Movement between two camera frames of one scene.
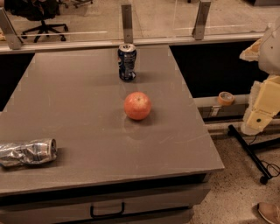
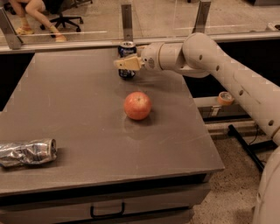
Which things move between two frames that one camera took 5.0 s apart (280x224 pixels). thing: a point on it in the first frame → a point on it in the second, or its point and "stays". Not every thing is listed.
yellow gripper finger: x=267 y=105 → x=133 y=63
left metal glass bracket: x=14 y=42 stays
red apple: x=137 y=105 stays
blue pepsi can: x=127 y=58 stays
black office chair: x=39 y=10 → x=56 y=7
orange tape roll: x=226 y=98 stays
